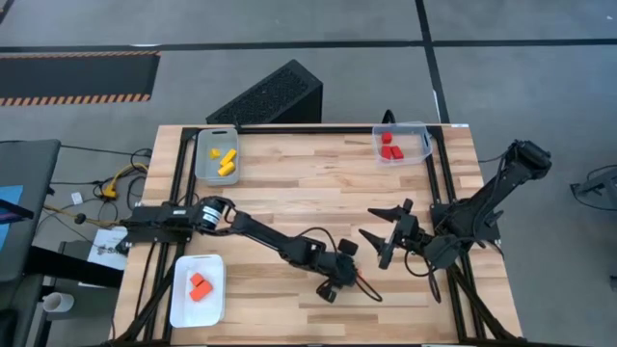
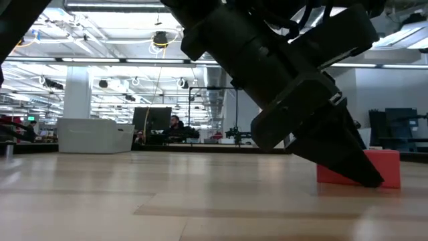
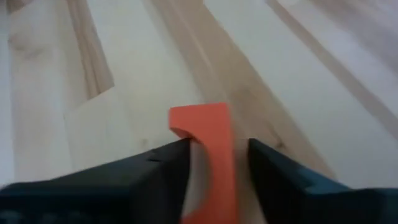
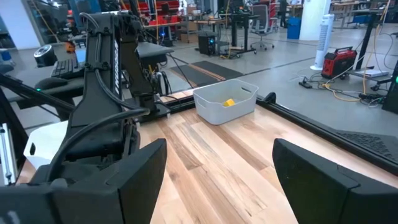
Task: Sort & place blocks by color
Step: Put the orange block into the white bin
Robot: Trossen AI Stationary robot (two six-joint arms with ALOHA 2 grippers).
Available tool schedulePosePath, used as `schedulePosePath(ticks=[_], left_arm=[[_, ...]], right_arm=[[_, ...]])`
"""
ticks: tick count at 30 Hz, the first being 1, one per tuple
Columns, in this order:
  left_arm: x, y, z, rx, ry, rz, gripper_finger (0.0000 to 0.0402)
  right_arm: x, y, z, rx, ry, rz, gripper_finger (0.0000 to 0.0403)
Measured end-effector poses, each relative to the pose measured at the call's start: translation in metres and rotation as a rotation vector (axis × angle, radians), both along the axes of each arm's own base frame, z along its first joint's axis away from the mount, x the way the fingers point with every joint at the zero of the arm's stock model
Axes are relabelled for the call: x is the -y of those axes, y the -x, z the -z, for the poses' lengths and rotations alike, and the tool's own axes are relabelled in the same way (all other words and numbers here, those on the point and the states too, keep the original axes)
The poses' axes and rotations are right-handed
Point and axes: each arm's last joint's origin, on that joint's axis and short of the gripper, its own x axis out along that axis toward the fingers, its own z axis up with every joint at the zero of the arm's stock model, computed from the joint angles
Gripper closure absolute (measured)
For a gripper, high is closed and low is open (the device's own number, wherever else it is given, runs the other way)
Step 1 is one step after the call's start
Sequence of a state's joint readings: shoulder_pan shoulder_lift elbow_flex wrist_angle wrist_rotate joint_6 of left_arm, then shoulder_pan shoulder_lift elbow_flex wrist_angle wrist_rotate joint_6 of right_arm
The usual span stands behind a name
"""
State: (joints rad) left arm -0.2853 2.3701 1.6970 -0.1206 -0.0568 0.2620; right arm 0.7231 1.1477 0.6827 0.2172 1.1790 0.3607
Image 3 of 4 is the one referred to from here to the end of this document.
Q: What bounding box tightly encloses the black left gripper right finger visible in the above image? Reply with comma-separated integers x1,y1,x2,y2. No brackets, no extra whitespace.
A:
248,138,398,224

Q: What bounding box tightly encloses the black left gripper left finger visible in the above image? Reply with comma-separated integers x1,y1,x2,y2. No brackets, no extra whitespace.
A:
0,138,192,224

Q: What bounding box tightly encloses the red arch block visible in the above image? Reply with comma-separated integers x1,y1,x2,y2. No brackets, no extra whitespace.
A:
168,103,241,224

